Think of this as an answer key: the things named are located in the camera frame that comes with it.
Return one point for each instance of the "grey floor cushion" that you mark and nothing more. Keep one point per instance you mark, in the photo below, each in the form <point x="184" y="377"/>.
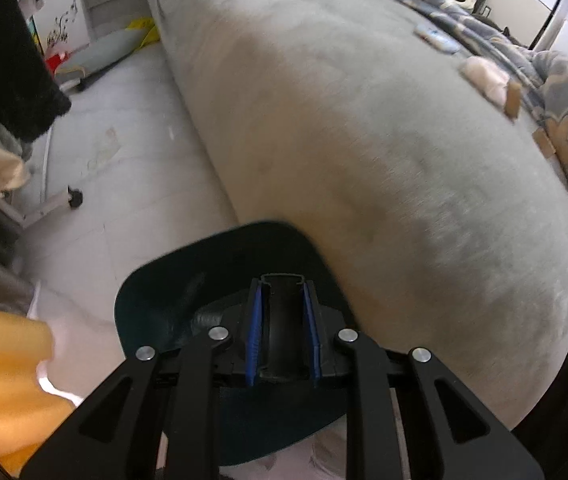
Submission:
<point x="104" y="52"/>

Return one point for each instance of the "white clothes rack base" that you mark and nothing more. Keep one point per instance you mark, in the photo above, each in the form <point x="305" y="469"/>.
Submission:
<point x="49" y="205"/>

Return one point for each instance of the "yellow plastic bag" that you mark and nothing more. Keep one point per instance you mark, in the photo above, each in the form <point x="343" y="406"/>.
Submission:
<point x="141" y="25"/>

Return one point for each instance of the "dark teal trash bin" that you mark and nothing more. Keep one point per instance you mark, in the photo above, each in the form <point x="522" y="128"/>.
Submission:
<point x="189" y="280"/>

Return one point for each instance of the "grey bed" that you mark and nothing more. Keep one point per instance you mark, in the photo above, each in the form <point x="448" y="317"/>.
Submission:
<point x="339" y="135"/>

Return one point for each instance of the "red tissue box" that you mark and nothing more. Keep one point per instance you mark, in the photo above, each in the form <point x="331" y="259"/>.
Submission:
<point x="54" y="62"/>

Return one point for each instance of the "white dressing table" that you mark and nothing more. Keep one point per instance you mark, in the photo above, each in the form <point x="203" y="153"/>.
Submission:
<point x="64" y="20"/>

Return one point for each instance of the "yellow cloth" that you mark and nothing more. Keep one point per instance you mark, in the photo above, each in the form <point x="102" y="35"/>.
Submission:
<point x="4" y="385"/>

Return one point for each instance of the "blue wet wipe packet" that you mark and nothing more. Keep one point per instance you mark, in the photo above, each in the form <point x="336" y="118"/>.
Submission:
<point x="436" y="39"/>

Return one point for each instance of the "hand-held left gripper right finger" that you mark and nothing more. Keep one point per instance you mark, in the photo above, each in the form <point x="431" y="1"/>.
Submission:
<point x="314" y="340"/>

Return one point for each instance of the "black fleece garment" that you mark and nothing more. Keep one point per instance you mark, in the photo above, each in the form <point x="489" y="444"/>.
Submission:
<point x="14" y="75"/>

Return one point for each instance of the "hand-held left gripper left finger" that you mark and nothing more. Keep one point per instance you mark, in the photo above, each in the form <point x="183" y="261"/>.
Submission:
<point x="254" y="340"/>

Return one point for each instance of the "blue patterned duvet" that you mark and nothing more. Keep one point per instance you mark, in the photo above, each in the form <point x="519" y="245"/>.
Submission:
<point x="463" y="5"/>

